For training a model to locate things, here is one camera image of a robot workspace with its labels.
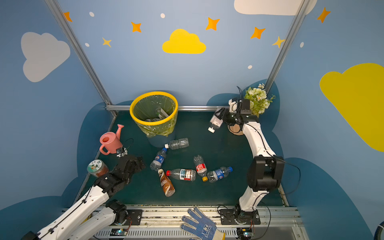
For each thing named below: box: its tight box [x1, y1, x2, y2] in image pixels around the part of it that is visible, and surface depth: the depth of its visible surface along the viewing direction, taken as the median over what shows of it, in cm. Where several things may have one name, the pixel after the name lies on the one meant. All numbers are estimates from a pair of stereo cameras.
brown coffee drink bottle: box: [158, 168, 176, 197], surface depth 82 cm
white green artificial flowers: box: [244, 83, 276, 118], surface depth 94 cm
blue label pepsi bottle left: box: [150, 147, 167, 171], surface depth 92 cm
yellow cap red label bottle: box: [193, 154, 209, 182], surface depth 89 cm
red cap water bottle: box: [165, 168, 197, 181], surface depth 86 cm
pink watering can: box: [99, 124, 124, 155], surface depth 94 cm
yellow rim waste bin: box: [129, 91, 179, 148], surface depth 93 cm
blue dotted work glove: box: [180, 206, 226, 240], surface depth 73 cm
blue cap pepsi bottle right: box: [206, 166, 234, 183], surface depth 88 cm
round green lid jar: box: [87, 159, 109, 178], surface depth 85 cm
